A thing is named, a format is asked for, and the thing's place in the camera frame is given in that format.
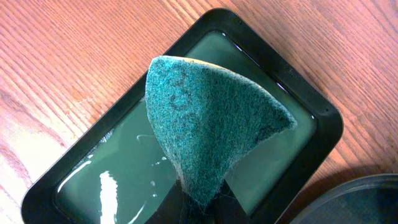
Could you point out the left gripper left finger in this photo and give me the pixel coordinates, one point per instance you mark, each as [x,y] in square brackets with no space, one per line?
[173,209]

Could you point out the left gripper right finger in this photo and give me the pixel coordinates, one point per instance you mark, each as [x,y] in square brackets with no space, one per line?
[227,209]

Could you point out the green scouring sponge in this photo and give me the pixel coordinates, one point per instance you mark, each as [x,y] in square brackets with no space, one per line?
[206,118]

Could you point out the black rectangular water tray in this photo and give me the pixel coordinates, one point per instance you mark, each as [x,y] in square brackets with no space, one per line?
[117,173]

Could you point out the round black tray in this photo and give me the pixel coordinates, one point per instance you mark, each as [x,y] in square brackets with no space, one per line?
[371,199]

